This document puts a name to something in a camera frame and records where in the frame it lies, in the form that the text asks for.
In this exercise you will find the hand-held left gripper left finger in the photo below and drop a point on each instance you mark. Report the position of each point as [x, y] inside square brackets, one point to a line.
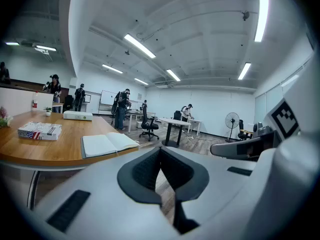
[105, 209]

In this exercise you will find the ceiling security camera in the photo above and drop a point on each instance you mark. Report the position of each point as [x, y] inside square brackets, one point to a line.
[245, 15]

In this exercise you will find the black standing fan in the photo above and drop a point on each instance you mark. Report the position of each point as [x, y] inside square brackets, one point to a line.
[232, 121]

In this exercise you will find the round white table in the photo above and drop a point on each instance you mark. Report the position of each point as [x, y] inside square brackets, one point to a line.
[175, 122]

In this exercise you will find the black table leg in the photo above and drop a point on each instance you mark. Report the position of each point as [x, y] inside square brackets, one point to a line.
[32, 191]

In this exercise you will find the black office chair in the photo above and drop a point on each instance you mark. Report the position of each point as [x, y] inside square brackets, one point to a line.
[147, 125]
[68, 102]
[177, 115]

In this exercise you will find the white flat box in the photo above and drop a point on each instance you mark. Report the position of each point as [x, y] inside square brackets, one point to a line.
[78, 115]

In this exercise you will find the white partition counter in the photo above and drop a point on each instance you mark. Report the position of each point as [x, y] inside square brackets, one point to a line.
[17, 100]

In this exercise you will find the pink and white flowers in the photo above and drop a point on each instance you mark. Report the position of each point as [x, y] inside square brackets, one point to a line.
[3, 119]

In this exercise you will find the white rectangular desk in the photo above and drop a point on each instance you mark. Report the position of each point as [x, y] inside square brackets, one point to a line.
[196, 121]

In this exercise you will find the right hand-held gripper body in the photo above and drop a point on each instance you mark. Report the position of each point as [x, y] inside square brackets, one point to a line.
[287, 184]

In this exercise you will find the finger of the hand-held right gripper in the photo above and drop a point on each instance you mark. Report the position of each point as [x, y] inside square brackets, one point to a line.
[225, 149]

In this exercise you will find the white notebook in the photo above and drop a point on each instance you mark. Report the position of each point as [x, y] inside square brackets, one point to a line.
[100, 145]

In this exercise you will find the long white desk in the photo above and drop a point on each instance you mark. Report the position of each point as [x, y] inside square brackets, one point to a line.
[135, 113]

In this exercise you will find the small potted plant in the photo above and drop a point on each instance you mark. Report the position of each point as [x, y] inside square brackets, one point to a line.
[48, 111]

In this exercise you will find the flag print book stack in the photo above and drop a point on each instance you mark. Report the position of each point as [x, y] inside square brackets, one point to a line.
[40, 131]

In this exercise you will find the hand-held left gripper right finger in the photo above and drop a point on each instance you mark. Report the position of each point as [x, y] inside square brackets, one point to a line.
[220, 196]

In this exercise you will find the long ceiling light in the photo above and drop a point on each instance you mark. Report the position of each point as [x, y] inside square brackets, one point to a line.
[244, 71]
[173, 75]
[12, 43]
[46, 48]
[139, 45]
[112, 69]
[141, 81]
[261, 16]

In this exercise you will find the whiteboard on stand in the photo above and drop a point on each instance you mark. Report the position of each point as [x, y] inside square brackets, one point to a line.
[108, 97]

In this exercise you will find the black and yellow chair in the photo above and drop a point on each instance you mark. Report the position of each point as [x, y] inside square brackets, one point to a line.
[242, 130]

